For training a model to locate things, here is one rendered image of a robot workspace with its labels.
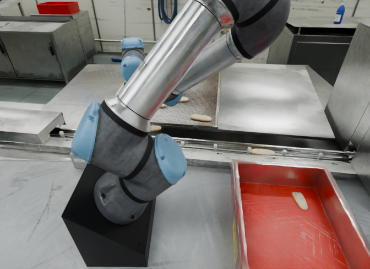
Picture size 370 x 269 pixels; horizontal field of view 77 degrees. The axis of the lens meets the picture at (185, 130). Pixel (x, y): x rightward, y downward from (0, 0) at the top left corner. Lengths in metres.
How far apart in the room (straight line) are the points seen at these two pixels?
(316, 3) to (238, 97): 3.63
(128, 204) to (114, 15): 4.51
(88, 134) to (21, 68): 3.64
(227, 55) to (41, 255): 0.75
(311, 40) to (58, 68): 3.08
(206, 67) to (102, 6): 4.43
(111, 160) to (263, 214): 0.54
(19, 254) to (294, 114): 1.16
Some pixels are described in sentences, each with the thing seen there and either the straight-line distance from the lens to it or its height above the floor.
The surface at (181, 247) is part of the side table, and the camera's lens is 0.76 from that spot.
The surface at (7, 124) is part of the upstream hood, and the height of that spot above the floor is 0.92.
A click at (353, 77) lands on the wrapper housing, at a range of 1.16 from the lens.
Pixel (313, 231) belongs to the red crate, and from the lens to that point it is 0.87.
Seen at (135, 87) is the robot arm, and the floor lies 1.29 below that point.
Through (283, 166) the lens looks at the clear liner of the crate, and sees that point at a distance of 0.89.
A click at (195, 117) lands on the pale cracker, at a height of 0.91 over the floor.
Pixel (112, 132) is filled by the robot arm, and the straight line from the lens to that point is 0.47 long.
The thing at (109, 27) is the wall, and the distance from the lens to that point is 5.03.
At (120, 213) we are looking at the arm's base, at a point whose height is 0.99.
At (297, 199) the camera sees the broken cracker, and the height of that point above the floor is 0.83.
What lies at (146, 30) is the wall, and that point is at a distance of 4.78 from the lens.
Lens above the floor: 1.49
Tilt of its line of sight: 35 degrees down
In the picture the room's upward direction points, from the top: straight up
